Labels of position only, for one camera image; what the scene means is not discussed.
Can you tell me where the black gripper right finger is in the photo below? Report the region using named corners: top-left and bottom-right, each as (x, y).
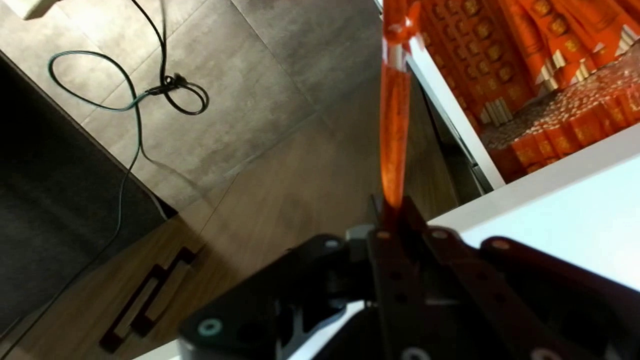
top-left (399, 194), bottom-right (640, 360)

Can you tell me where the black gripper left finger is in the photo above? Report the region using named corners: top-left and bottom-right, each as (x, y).
top-left (178, 199), bottom-right (405, 360)

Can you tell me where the orange packet with silver glint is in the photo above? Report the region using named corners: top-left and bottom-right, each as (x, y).
top-left (377, 0), bottom-right (424, 216)

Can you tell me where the white drawer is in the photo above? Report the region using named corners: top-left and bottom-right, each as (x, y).
top-left (382, 0), bottom-right (640, 194)

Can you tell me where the dark grey floor mat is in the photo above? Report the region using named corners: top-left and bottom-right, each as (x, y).
top-left (0, 50), bottom-right (178, 338)

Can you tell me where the black cabinet handle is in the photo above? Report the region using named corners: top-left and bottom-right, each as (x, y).
top-left (99, 245), bottom-right (201, 356)

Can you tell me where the thin dark floor cable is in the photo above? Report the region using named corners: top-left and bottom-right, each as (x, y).
top-left (47, 0), bottom-right (213, 222)

